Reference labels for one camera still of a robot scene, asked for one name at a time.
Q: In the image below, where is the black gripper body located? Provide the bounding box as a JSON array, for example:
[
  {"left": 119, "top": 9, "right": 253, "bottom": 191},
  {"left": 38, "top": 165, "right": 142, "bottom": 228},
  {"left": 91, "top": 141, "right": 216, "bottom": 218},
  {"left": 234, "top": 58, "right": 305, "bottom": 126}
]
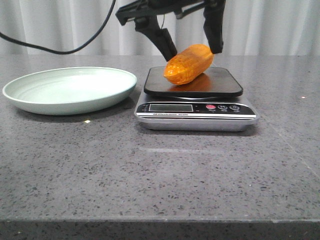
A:
[{"left": 115, "top": 0, "right": 226, "bottom": 26}]

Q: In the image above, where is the pale green plate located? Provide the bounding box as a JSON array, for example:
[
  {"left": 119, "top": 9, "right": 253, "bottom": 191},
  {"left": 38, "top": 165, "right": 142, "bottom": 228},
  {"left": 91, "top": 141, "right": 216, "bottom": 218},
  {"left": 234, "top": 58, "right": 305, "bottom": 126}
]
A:
[{"left": 2, "top": 66, "right": 137, "bottom": 116}]

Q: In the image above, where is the white curtain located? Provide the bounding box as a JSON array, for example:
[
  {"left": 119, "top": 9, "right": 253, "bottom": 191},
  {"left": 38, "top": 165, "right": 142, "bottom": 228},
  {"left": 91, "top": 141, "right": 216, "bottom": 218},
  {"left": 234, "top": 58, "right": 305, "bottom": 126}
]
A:
[{"left": 0, "top": 0, "right": 320, "bottom": 56}]

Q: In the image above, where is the black silver kitchen scale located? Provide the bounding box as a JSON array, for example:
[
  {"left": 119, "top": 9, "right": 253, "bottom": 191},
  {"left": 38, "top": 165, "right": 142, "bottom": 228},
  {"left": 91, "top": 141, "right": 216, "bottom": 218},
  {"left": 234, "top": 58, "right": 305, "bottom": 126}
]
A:
[{"left": 134, "top": 66, "right": 260, "bottom": 132}]

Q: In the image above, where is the black cable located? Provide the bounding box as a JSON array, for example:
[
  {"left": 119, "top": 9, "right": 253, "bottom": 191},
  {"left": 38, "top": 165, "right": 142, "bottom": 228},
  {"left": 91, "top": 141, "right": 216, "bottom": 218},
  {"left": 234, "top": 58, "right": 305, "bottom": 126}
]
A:
[{"left": 0, "top": 0, "right": 117, "bottom": 55}]

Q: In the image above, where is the orange corn cob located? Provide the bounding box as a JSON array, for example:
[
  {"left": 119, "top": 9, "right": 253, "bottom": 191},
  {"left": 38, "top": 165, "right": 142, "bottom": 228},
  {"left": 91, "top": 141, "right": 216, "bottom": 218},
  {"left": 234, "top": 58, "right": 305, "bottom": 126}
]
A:
[{"left": 163, "top": 44, "right": 215, "bottom": 86}]

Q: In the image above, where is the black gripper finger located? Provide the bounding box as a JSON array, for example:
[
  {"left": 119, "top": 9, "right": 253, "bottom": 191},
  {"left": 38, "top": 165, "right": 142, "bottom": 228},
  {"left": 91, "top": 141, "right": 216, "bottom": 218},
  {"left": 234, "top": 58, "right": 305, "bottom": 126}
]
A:
[
  {"left": 134, "top": 15, "right": 178, "bottom": 62},
  {"left": 203, "top": 2, "right": 224, "bottom": 54}
]

